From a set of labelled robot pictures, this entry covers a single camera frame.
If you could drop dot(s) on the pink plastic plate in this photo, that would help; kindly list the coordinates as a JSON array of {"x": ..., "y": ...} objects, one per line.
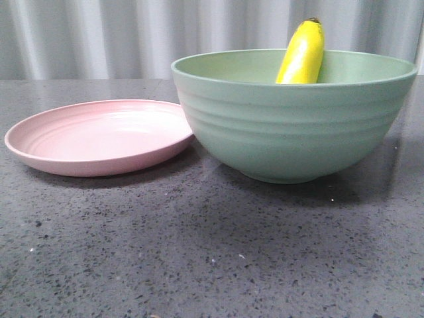
[{"x": 101, "y": 138}]

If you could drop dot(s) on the green ribbed plastic bowl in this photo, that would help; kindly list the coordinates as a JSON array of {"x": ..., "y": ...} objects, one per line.
[{"x": 290, "y": 133}]

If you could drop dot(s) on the yellow toy banana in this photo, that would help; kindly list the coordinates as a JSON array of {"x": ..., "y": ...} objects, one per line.
[{"x": 304, "y": 55}]

